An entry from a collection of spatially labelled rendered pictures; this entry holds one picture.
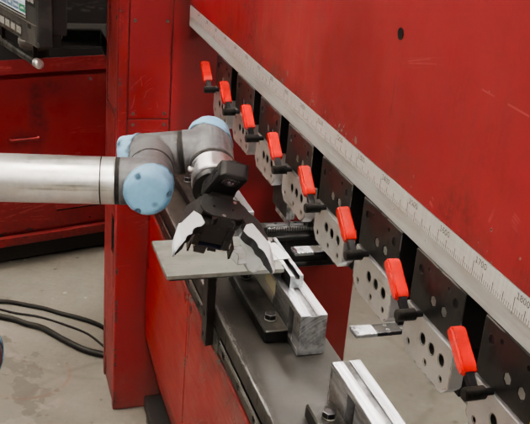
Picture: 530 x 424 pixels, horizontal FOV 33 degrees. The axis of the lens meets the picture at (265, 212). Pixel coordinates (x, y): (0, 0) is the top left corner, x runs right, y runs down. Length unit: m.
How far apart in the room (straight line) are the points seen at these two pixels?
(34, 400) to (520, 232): 2.44
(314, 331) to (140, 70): 1.15
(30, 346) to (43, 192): 2.24
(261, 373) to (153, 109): 1.17
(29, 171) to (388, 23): 0.59
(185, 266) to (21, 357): 1.67
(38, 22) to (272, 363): 1.35
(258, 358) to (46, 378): 1.63
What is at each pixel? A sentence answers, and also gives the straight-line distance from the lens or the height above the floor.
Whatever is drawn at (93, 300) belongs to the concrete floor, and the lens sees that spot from 3.92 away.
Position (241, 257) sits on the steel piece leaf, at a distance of 2.02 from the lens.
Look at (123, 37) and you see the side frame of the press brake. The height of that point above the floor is 1.30.
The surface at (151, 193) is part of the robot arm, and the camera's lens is 1.37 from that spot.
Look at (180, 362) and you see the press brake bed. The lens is 2.52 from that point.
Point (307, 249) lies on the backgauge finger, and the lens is 2.08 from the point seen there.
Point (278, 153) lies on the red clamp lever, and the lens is 1.83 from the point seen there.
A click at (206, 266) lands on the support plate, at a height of 1.00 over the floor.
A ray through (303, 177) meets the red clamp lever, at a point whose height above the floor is 1.30.
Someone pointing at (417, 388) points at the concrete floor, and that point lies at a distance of 3.52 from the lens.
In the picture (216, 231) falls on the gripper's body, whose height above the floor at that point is 1.31.
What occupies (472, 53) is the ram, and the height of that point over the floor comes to 1.64.
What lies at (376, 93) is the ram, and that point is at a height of 1.51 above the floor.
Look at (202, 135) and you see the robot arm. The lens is 1.51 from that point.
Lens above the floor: 1.88
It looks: 23 degrees down
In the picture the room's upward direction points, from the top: 5 degrees clockwise
